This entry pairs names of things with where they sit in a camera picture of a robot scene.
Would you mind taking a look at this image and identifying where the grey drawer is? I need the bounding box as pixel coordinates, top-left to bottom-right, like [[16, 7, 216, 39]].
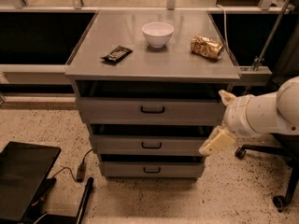
[[76, 98, 225, 126], [90, 135, 206, 156], [99, 161, 205, 178]]

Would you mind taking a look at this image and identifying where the black bar on floor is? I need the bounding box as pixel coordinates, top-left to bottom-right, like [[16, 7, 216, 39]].
[[75, 177, 93, 224]]

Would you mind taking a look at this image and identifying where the black office chair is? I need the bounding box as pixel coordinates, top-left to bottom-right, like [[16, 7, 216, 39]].
[[235, 133, 299, 211]]

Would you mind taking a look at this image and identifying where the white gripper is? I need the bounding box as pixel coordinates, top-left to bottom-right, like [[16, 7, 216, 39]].
[[199, 90, 254, 156]]

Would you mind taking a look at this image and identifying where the crushed golden can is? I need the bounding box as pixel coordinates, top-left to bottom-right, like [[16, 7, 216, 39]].
[[191, 35, 223, 60]]

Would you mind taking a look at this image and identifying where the grey bottom drawer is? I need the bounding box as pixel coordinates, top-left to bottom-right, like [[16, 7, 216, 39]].
[[99, 161, 205, 178]]

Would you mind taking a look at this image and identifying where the grey drawer cabinet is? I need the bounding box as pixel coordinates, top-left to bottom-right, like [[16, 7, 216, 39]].
[[64, 9, 242, 181]]

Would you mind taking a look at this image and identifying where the black laptop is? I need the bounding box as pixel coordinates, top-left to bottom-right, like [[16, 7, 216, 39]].
[[0, 142, 61, 223]]

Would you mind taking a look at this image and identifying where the metal rod with clamp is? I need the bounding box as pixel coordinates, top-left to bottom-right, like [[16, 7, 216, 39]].
[[238, 0, 299, 110]]

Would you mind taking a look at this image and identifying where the white cable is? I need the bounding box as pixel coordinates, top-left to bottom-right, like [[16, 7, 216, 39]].
[[215, 4, 232, 56]]

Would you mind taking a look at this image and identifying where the white bowl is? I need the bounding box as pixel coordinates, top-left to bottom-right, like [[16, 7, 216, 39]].
[[142, 21, 174, 48]]

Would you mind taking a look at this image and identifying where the black snack bar wrapper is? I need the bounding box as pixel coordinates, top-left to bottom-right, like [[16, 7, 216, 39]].
[[103, 46, 133, 63]]

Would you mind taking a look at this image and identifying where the black power adapter with cable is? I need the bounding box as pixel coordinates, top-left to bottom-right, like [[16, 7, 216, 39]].
[[52, 149, 92, 183]]

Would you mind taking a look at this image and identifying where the grey top drawer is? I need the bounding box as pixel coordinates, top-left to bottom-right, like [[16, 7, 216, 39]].
[[76, 98, 225, 126]]

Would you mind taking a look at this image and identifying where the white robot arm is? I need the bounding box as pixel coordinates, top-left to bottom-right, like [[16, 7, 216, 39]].
[[199, 77, 299, 156]]

